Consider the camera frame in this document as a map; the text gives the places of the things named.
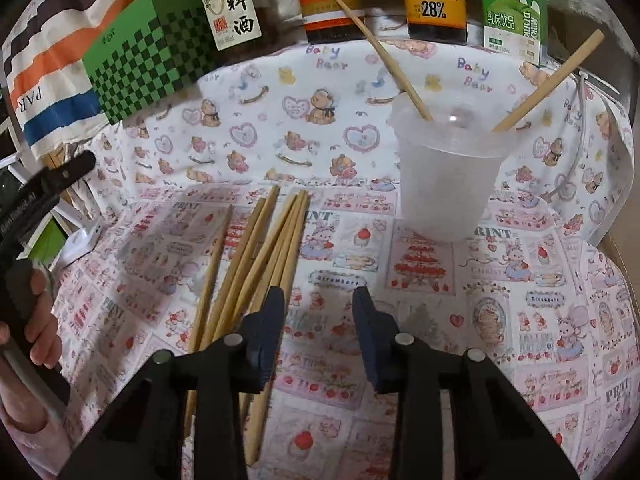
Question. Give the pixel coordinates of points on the translucent plastic cup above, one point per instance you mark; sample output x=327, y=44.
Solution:
x=440, y=185

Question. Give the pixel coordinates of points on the strawberry print cloth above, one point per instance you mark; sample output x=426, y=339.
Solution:
x=500, y=310

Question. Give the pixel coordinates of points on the striped cloth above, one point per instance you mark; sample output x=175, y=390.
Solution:
x=60, y=50

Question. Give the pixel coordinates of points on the pile of wooden chopsticks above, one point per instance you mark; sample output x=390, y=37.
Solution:
x=250, y=265

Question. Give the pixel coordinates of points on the person's left hand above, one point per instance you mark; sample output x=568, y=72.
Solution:
x=46, y=342

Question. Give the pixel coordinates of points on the green checkered box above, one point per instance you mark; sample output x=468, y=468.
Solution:
x=140, y=60

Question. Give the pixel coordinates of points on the tan bamboo chopstick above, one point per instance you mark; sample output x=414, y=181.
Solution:
x=380, y=55
x=550, y=80

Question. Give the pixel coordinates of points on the white label cooking wine bottle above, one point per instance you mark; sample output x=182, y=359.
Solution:
x=225, y=5

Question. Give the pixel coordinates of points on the yellow label oyster sauce bottle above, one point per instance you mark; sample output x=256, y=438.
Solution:
x=435, y=5

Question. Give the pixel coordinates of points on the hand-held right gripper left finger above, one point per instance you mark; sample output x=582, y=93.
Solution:
x=267, y=330

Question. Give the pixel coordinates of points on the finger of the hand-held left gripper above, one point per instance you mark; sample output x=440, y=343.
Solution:
x=70, y=170

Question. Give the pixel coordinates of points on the green milk drink carton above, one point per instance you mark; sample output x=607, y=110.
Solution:
x=505, y=10

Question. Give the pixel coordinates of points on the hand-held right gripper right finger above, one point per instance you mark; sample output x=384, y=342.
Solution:
x=372, y=345

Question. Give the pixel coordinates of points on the red label sesame oil bottle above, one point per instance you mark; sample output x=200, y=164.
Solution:
x=325, y=10

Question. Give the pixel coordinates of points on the brown cardboard panel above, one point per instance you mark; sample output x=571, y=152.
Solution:
x=622, y=270

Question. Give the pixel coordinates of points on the bear print cloth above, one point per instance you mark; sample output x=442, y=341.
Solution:
x=325, y=135

